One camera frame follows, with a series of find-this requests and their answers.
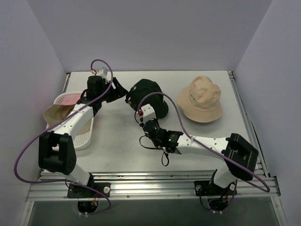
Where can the beige bucket hat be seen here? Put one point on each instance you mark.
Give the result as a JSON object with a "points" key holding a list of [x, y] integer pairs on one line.
{"points": [[200, 101]]}

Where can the white plastic basket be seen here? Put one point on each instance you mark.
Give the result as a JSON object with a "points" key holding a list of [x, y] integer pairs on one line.
{"points": [[80, 139]]}

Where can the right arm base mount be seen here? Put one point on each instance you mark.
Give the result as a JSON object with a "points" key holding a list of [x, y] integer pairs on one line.
{"points": [[214, 198]]}

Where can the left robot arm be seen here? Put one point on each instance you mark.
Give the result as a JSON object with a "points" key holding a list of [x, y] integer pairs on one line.
{"points": [[56, 148]]}

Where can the aluminium front rail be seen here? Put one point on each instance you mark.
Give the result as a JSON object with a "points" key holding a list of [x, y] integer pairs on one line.
{"points": [[149, 187]]}

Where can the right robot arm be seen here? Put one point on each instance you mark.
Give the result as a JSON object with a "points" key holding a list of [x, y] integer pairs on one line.
{"points": [[238, 155]]}

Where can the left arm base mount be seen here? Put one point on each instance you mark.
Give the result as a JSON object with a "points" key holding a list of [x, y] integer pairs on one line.
{"points": [[92, 199]]}

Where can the pink cap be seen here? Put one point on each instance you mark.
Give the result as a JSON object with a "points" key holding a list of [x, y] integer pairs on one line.
{"points": [[70, 117]]}

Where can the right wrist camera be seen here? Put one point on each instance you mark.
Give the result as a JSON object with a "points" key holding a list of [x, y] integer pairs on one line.
{"points": [[146, 110]]}

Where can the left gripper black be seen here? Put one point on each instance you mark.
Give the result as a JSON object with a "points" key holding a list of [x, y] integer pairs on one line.
{"points": [[113, 89]]}

